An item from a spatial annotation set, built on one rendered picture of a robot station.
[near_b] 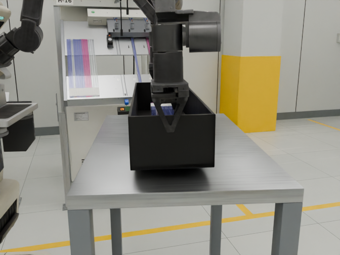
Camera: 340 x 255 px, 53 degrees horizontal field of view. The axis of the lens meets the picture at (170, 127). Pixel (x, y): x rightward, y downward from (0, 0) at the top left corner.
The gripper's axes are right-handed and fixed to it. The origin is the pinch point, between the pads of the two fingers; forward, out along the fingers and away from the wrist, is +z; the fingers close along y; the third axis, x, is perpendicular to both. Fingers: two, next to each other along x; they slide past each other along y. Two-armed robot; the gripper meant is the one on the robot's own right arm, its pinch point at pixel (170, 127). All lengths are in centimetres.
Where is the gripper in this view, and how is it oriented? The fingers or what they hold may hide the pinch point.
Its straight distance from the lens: 68.1
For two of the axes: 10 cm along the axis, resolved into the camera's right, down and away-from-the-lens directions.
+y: -0.8, -2.3, 9.7
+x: -10.0, 0.5, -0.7
